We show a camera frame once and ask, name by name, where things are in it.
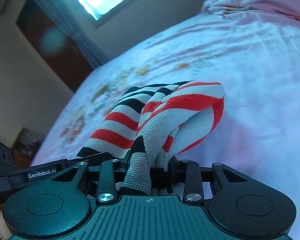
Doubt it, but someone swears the dark wooden door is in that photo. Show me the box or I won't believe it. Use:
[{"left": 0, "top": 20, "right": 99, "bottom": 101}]
[{"left": 16, "top": 0, "right": 93, "bottom": 92}]

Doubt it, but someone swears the wooden bedside cabinet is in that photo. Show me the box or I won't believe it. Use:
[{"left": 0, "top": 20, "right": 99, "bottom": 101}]
[{"left": 0, "top": 128, "right": 42, "bottom": 204}]

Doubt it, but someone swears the grey left curtain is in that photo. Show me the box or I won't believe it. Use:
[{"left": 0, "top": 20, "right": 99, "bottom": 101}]
[{"left": 34, "top": 0, "right": 110, "bottom": 69}]

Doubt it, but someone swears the floral pink bed sheet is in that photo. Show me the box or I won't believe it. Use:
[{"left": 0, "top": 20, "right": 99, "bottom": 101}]
[{"left": 33, "top": 10, "right": 300, "bottom": 239}]

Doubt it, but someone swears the red black white striped garment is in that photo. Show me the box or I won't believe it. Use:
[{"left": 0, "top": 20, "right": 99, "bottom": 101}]
[{"left": 78, "top": 81, "right": 225, "bottom": 195}]

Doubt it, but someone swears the person's left hand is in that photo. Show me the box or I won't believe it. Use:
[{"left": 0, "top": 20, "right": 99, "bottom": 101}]
[{"left": 0, "top": 210, "right": 12, "bottom": 240}]

